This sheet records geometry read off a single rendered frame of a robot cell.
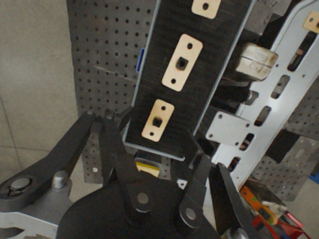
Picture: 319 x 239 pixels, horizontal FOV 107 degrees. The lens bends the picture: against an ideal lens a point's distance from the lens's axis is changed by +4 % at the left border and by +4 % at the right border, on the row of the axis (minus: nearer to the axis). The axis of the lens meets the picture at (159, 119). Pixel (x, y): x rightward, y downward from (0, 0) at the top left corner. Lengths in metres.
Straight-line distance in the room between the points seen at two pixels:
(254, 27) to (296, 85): 0.28
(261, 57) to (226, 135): 0.20
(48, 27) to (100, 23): 1.11
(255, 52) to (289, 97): 0.24
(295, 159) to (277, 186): 0.70
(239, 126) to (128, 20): 0.67
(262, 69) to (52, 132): 2.05
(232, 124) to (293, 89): 0.28
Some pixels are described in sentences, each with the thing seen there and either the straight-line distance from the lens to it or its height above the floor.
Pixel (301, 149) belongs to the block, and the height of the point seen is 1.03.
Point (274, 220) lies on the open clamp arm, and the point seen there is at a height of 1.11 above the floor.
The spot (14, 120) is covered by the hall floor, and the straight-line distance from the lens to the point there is 2.32.
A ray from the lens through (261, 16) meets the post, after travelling 0.37.
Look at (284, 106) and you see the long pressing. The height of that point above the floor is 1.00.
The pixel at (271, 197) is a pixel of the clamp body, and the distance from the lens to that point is 0.72.
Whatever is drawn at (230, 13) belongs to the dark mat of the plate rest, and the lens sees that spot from 0.27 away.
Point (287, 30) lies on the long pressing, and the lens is 0.54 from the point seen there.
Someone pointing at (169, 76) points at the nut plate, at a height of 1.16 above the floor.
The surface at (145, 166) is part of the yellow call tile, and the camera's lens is 0.30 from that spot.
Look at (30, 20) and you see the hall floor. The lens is 1.97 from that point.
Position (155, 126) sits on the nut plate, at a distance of 0.23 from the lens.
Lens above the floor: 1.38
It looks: 72 degrees down
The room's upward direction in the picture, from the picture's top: 179 degrees counter-clockwise
